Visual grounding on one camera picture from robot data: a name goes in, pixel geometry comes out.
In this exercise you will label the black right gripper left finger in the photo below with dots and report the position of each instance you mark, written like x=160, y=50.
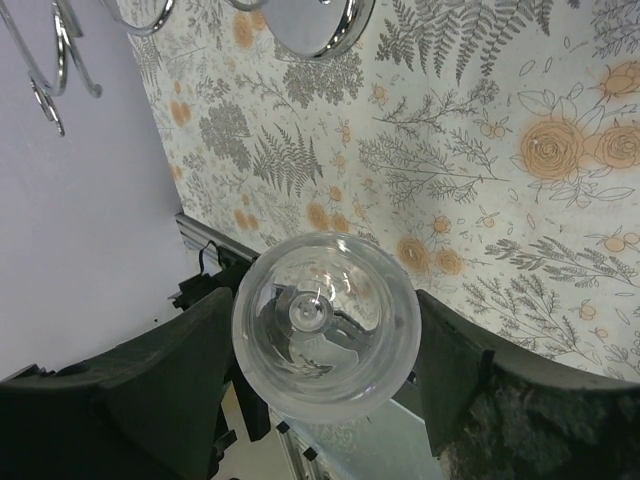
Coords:
x=142, y=410

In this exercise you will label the clear wine glass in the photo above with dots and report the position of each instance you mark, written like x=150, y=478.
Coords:
x=326, y=327

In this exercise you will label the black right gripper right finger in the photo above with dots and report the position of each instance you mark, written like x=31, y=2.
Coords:
x=494, y=410

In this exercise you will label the floral tablecloth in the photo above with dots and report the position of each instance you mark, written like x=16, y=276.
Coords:
x=492, y=147

